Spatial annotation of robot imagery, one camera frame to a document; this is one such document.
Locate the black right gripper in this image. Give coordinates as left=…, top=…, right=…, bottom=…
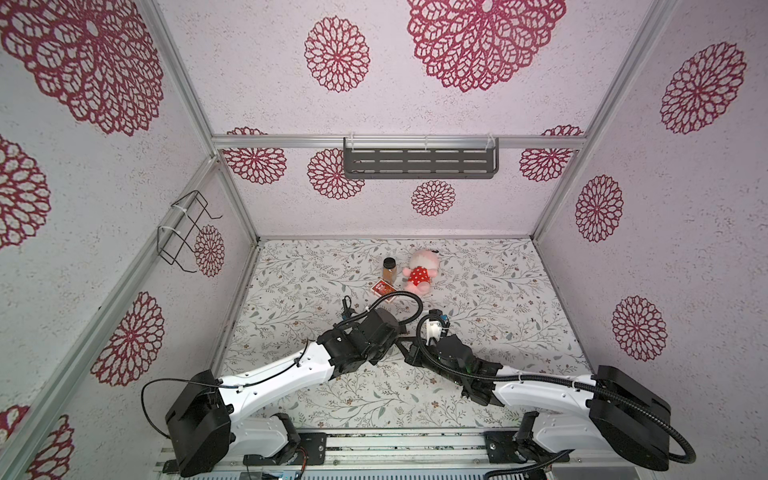
left=395, top=336, right=465, bottom=390

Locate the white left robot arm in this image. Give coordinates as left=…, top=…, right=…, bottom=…
left=165, top=308, right=406, bottom=478

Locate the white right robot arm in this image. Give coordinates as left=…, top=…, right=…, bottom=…
left=400, top=335, right=671, bottom=471

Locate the red playing card box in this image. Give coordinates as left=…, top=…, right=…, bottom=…
left=371, top=280, right=396, bottom=297

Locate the amber spice jar black lid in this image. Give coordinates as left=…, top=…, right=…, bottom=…
left=381, top=257, right=398, bottom=286

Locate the pink plush toy red dress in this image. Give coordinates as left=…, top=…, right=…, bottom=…
left=402, top=249, right=440, bottom=296

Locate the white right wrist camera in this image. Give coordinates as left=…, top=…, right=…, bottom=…
left=425, top=309, right=450, bottom=346

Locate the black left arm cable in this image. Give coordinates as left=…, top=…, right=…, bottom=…
left=140, top=291, right=425, bottom=439

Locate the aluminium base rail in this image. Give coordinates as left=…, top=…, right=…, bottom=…
left=148, top=428, right=667, bottom=479

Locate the dark grey wall shelf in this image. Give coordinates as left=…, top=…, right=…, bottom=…
left=342, top=138, right=500, bottom=180

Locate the black wire wall rack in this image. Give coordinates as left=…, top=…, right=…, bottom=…
left=155, top=190, right=226, bottom=278

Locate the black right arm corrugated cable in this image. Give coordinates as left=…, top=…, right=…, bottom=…
left=415, top=314, right=697, bottom=466

